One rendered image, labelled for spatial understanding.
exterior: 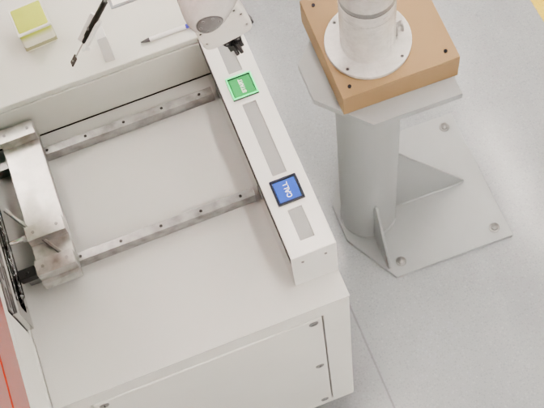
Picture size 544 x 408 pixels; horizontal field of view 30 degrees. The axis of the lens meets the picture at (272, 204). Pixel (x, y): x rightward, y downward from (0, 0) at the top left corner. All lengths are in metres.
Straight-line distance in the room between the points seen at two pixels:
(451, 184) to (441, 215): 0.10
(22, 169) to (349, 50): 0.74
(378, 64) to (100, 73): 0.59
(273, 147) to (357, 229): 0.94
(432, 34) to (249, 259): 0.63
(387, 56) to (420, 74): 0.08
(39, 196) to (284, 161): 0.53
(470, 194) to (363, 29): 1.07
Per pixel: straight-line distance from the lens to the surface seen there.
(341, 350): 2.36
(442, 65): 2.23
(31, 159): 2.23
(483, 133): 3.16
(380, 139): 2.46
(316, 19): 2.28
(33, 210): 2.17
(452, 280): 2.95
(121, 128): 2.25
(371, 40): 2.12
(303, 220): 1.97
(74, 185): 2.24
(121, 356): 2.06
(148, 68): 2.22
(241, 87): 2.11
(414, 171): 2.86
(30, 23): 2.22
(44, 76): 2.22
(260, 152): 2.03
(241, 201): 2.12
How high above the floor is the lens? 2.74
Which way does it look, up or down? 64 degrees down
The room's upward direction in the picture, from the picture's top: 11 degrees counter-clockwise
